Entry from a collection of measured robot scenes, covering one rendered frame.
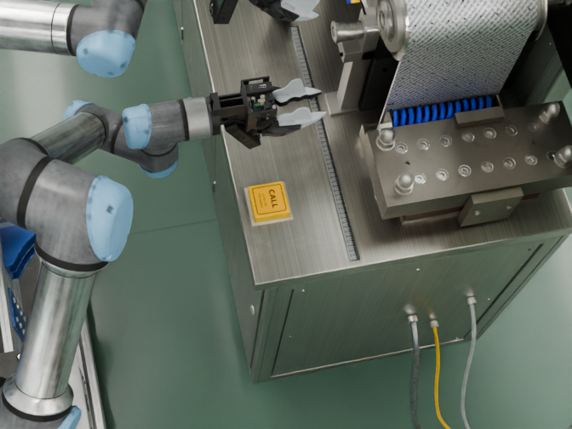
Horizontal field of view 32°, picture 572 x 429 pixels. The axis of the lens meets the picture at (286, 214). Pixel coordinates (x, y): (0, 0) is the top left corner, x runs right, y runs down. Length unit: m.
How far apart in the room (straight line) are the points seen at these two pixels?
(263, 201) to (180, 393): 0.95
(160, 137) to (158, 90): 1.35
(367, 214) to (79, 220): 0.70
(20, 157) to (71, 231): 0.14
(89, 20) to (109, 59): 0.07
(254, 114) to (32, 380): 0.58
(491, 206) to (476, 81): 0.24
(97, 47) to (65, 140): 0.32
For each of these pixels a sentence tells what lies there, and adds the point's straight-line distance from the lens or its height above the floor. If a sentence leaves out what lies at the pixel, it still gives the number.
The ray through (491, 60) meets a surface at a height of 1.16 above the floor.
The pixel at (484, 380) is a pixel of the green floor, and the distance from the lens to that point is 2.91.
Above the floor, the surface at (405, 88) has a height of 1.11.
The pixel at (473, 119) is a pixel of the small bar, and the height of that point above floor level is 1.05.
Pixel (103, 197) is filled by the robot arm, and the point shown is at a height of 1.35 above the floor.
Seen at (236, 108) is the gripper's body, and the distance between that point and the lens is 1.79.
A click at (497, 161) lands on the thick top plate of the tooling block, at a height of 1.03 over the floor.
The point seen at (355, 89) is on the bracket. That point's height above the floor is 0.98.
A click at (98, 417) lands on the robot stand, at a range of 2.56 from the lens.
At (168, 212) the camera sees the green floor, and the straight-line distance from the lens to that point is 2.97.
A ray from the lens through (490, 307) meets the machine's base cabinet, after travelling 2.53.
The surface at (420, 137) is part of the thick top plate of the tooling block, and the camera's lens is 1.95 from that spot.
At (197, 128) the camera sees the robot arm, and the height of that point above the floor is 1.13.
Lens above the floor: 2.72
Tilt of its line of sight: 66 degrees down
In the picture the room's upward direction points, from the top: 11 degrees clockwise
